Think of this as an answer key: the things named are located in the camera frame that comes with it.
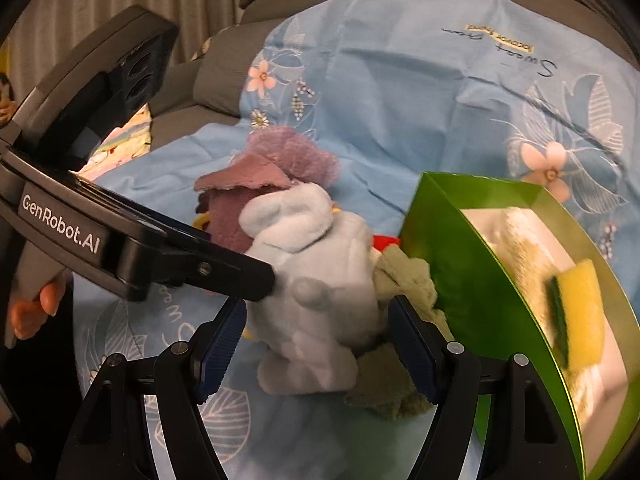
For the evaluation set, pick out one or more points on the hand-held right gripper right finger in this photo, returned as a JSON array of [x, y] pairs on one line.
[[410, 345]]

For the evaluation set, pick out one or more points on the mauve pink cloth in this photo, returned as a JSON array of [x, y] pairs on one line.
[[235, 180]]

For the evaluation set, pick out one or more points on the olive yellow towel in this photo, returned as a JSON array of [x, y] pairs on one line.
[[405, 280]]

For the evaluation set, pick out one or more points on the light blue floral blanket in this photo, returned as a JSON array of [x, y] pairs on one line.
[[400, 85]]

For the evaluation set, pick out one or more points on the beige curtain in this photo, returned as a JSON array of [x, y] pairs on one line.
[[75, 10]]

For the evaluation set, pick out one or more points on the pale blue plush toy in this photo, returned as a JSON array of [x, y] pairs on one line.
[[325, 270]]

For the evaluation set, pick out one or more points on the green cardboard box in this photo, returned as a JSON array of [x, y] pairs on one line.
[[450, 270]]

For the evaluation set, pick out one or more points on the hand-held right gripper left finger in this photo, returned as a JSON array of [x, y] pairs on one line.
[[222, 345]]

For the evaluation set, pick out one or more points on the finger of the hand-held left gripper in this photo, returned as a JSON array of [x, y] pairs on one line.
[[187, 231], [225, 272]]

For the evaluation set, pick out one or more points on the lavender fuzzy cloth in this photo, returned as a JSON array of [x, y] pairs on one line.
[[300, 155]]

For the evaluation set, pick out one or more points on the cartoon print pillow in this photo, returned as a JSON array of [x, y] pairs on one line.
[[125, 140]]

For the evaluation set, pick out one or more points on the white towel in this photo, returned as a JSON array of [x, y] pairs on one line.
[[515, 245]]

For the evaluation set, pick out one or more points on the yellow green scouring sponge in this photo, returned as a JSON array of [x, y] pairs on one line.
[[582, 310]]

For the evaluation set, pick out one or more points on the person's left hand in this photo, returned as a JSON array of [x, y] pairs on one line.
[[30, 315]]

